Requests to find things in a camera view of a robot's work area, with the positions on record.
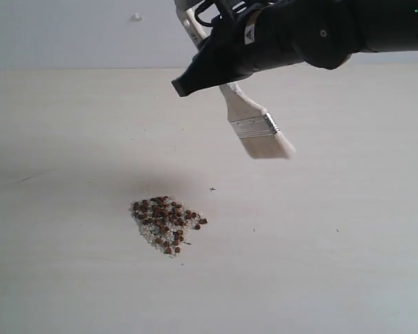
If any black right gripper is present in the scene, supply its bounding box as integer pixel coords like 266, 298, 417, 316
171, 1, 310, 97

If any white wooden paint brush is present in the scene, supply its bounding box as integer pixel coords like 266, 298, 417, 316
175, 1, 295, 159

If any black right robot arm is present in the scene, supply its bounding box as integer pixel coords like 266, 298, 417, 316
173, 0, 418, 97

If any pile of white grains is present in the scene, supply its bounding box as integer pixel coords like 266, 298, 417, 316
130, 196, 208, 258

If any white wall plug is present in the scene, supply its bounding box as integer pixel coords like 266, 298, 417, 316
130, 13, 144, 22

